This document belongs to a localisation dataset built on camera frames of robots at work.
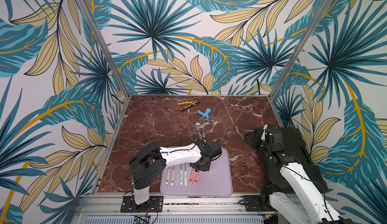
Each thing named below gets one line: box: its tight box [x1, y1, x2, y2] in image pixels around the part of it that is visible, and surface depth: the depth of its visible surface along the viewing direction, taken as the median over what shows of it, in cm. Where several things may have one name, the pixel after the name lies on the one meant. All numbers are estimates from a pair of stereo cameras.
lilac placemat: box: [159, 147, 233, 198], surface depth 81 cm
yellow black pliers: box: [177, 99, 201, 111], surface depth 116 cm
